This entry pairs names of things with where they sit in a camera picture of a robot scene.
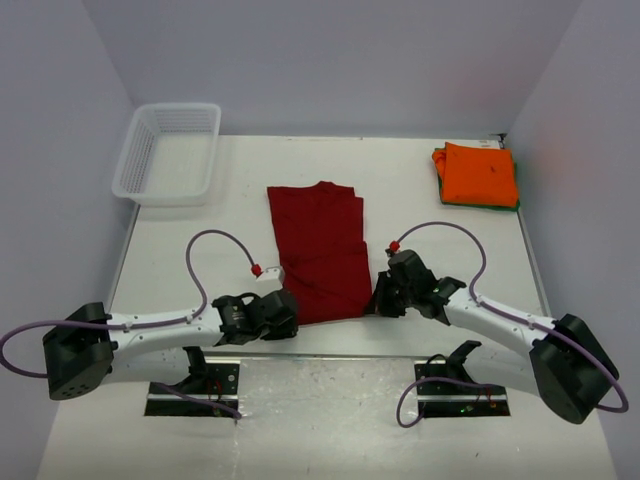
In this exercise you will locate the white plastic basket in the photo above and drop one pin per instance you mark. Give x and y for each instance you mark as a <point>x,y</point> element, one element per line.
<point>168,155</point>

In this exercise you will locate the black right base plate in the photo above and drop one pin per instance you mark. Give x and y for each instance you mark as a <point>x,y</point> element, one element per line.
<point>446,400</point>

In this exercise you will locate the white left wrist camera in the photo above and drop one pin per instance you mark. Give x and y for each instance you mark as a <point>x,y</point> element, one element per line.
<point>273,276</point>

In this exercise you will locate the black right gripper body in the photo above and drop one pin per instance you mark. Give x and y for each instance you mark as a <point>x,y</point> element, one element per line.
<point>393,299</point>

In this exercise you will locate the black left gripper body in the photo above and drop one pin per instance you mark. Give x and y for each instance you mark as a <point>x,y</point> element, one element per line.
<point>281,330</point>

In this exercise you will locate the folded green t shirt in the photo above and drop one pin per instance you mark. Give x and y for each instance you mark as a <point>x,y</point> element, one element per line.
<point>515,205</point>

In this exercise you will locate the folded orange t shirt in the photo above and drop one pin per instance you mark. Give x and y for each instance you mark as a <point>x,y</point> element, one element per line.
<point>477,172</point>

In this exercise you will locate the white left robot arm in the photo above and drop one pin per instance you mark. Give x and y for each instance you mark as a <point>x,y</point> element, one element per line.
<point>94,348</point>

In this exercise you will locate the dark red t shirt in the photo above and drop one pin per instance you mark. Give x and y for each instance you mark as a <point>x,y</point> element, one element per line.
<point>319,233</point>

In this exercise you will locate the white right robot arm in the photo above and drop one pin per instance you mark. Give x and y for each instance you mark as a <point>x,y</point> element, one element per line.
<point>559,361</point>

